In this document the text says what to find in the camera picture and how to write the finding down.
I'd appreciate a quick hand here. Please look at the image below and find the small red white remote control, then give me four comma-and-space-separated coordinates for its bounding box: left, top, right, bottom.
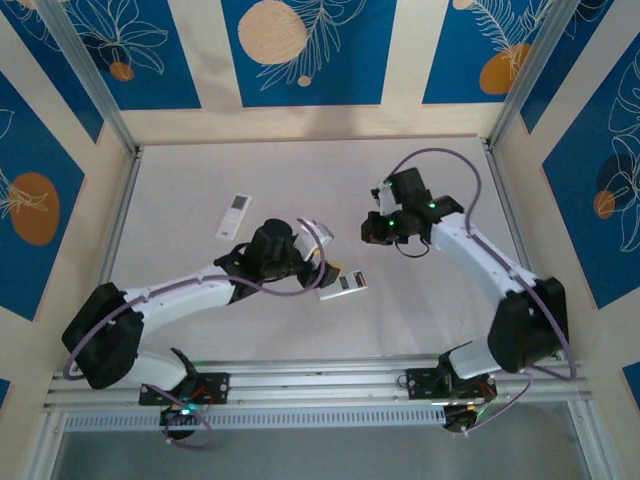
318, 268, 370, 302

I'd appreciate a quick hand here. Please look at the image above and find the long white remote control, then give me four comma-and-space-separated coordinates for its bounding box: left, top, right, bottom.
214, 193, 253, 240

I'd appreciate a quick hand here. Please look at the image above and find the right black controller board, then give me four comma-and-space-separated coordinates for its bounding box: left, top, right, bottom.
442, 403, 489, 437

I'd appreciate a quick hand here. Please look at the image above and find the black controller board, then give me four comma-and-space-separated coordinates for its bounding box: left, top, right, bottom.
158, 404, 201, 441
442, 403, 489, 437

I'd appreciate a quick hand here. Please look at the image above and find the left black controller board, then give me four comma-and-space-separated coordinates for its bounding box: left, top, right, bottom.
158, 404, 201, 441

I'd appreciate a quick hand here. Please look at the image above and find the right thin black gripper cable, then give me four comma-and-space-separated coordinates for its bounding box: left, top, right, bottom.
394, 234, 432, 260

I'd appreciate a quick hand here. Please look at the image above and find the right aluminium table side rail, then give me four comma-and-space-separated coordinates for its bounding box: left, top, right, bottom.
480, 137, 564, 360

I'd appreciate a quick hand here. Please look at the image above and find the aluminium table side rail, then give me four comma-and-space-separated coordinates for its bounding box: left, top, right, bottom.
72, 147, 146, 371
480, 137, 564, 360

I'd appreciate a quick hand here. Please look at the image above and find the aluminium cross rail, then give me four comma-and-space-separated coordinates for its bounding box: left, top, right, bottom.
42, 357, 594, 411

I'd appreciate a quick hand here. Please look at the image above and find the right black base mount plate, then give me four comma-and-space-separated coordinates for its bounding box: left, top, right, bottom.
405, 366, 496, 404

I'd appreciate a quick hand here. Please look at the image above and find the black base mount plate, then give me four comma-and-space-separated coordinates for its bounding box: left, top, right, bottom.
405, 366, 496, 404
138, 372, 231, 407

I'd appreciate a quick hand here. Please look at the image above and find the grey slotted cable duct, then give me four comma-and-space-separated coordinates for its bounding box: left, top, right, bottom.
62, 405, 446, 432

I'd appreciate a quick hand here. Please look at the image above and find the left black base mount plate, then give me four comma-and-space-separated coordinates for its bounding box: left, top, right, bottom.
138, 372, 231, 407

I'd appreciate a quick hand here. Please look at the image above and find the left aluminium table side rail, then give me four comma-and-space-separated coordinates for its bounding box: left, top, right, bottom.
72, 147, 146, 371

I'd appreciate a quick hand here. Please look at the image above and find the right aluminium corner post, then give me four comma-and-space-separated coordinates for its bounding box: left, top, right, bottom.
487, 0, 585, 149

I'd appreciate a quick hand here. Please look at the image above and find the aluminium corner post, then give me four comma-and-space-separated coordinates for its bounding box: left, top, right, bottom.
487, 0, 585, 149
35, 0, 141, 157

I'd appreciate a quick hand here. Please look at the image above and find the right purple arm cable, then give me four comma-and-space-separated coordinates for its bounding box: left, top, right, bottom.
387, 147, 576, 435

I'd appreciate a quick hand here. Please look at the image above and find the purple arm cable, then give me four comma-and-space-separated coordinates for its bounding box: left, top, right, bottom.
64, 217, 329, 450
387, 147, 576, 435

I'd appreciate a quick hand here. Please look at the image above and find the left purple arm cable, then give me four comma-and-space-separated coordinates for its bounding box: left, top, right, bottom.
64, 217, 329, 450

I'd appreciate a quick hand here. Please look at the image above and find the left aluminium corner post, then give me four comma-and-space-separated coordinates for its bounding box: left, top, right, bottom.
35, 0, 141, 157

